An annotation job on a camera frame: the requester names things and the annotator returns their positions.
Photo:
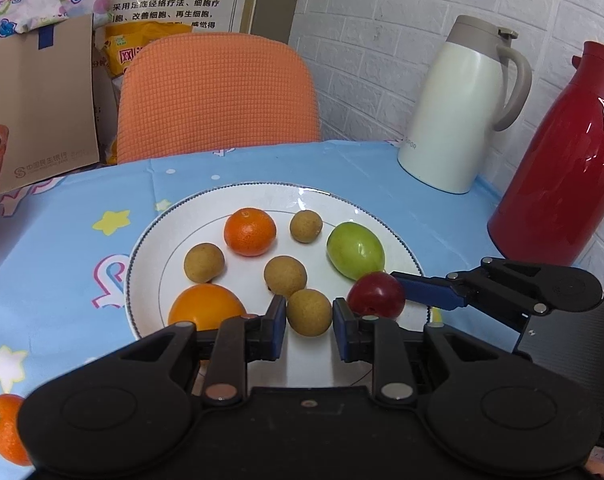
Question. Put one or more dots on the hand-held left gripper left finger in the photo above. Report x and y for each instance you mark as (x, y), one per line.
(277, 327)

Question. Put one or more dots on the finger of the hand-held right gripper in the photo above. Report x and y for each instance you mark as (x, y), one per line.
(432, 290)

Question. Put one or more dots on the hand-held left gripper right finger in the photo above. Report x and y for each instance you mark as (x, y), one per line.
(343, 332)

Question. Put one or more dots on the brown longan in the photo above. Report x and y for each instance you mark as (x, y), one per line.
(285, 276)
(309, 311)
(204, 262)
(306, 226)

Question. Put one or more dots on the red plum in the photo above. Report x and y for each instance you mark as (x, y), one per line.
(377, 294)

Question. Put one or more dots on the large orange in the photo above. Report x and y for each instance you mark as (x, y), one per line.
(206, 307)

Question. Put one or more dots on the oval green jujube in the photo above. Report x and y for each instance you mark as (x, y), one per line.
(355, 251)

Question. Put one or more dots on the mandarin orange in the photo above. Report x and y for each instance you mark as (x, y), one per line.
(4, 427)
(249, 231)

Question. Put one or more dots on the white plate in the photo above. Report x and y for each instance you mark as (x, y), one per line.
(181, 220)

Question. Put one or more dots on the red thermos jug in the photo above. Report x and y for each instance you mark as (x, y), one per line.
(562, 175)

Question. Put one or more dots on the white thermos jug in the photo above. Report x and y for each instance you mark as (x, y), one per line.
(457, 115)

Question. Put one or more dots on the blue printed tablecloth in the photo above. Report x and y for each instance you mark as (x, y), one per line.
(56, 270)

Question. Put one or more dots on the orange chair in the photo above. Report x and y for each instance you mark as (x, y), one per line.
(216, 95)

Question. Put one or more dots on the yellow plastic bag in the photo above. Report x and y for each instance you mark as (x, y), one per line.
(119, 52)

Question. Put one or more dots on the brown cardboard box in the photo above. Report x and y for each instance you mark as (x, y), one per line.
(36, 105)

